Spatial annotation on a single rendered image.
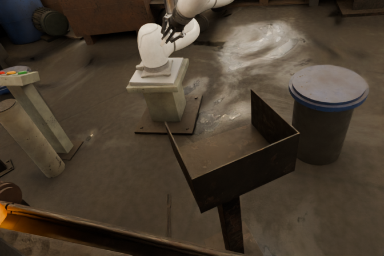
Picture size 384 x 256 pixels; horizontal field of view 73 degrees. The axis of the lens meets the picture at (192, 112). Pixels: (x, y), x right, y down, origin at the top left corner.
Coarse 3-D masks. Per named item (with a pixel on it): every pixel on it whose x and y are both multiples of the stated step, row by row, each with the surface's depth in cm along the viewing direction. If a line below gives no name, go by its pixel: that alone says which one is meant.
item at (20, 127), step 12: (0, 108) 127; (12, 108) 127; (0, 120) 127; (12, 120) 129; (24, 120) 133; (12, 132) 132; (24, 132) 135; (36, 132) 140; (24, 144) 138; (36, 144) 141; (48, 144) 149; (36, 156) 145; (48, 156) 149; (48, 168) 152; (60, 168) 158
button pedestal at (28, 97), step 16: (0, 80) 133; (16, 80) 130; (32, 80) 135; (16, 96) 142; (32, 96) 143; (32, 112) 149; (48, 112) 154; (48, 128) 156; (64, 144) 167; (80, 144) 175
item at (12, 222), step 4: (8, 216) 61; (12, 216) 61; (16, 216) 61; (20, 216) 61; (4, 220) 60; (8, 220) 60; (12, 220) 60; (16, 220) 60; (4, 224) 60; (8, 224) 59; (12, 224) 59; (4, 228) 59; (8, 228) 59; (12, 228) 58
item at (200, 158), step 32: (256, 96) 71; (256, 128) 79; (288, 128) 61; (192, 160) 72; (224, 160) 71; (256, 160) 58; (288, 160) 63; (192, 192) 64; (224, 192) 60; (224, 224) 87
